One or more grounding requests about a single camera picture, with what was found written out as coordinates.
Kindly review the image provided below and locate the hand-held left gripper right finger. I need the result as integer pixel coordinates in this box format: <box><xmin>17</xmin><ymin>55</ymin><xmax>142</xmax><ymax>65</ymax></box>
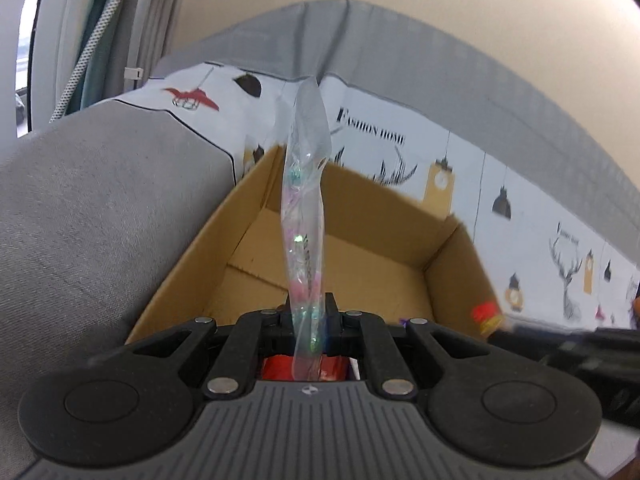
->
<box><xmin>324</xmin><ymin>291</ymin><xmax>531</xmax><ymax>402</ymax></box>

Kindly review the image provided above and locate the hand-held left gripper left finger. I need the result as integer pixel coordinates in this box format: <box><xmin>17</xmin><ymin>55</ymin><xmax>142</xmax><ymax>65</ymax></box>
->
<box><xmin>87</xmin><ymin>292</ymin><xmax>301</xmax><ymax>402</ymax></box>

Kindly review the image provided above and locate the white window frame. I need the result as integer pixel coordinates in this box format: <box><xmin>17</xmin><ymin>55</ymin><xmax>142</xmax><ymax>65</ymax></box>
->
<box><xmin>0</xmin><ymin>0</ymin><xmax>53</xmax><ymax>138</ymax></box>

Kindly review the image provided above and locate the red square snack packet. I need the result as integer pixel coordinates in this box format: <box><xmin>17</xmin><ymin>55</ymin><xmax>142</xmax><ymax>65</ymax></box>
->
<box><xmin>257</xmin><ymin>354</ymin><xmax>352</xmax><ymax>382</ymax></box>

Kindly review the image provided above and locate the clear candy bag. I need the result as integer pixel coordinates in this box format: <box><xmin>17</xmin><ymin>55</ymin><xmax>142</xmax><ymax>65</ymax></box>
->
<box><xmin>276</xmin><ymin>75</ymin><xmax>334</xmax><ymax>384</ymax></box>

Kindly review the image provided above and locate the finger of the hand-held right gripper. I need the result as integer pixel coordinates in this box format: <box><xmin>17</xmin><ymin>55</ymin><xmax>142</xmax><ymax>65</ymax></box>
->
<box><xmin>489</xmin><ymin>324</ymin><xmax>571</xmax><ymax>358</ymax></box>

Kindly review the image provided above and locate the braided steamer hose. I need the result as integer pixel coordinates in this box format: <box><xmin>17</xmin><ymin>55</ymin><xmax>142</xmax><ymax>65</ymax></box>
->
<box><xmin>49</xmin><ymin>0</ymin><xmax>144</xmax><ymax>124</ymax></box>

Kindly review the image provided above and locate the small red snack packet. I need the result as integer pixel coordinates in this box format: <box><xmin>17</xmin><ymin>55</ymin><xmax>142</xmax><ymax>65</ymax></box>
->
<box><xmin>471</xmin><ymin>302</ymin><xmax>503</xmax><ymax>336</ymax></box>

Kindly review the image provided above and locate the brown cardboard box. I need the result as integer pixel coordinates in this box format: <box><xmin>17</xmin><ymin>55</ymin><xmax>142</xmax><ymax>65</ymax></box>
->
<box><xmin>125</xmin><ymin>145</ymin><xmax>503</xmax><ymax>386</ymax></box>

